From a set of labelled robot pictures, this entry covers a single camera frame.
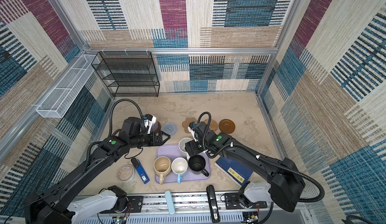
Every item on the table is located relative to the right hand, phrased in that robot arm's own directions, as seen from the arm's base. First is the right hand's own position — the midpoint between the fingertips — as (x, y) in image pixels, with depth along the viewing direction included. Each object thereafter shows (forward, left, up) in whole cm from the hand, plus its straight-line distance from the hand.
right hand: (193, 148), depth 79 cm
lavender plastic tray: (+4, +13, -12) cm, 18 cm away
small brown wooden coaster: (+21, -23, -12) cm, 33 cm away
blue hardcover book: (-10, -23, -10) cm, 27 cm away
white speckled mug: (+4, +6, -4) cm, 9 cm away
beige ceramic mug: (-6, +17, -10) cm, 21 cm away
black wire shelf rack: (+55, +45, +7) cm, 72 cm away
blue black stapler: (-8, +29, -9) cm, 31 cm away
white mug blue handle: (-6, +8, -9) cm, 14 cm away
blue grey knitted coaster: (+19, +15, -11) cm, 27 cm away
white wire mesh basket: (+15, +64, +22) cm, 69 cm away
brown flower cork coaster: (+23, +5, -11) cm, 26 cm away
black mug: (-5, -1, -11) cm, 12 cm away
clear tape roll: (-8, +37, -11) cm, 39 cm away
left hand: (+3, +14, +9) cm, 17 cm away
